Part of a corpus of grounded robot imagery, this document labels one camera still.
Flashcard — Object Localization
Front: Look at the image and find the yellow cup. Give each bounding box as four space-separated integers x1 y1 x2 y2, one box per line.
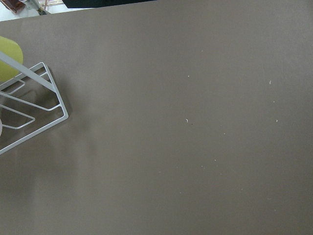
0 36 23 82

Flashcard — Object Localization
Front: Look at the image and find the white wire cup rack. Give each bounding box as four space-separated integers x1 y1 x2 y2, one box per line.
0 54 68 154

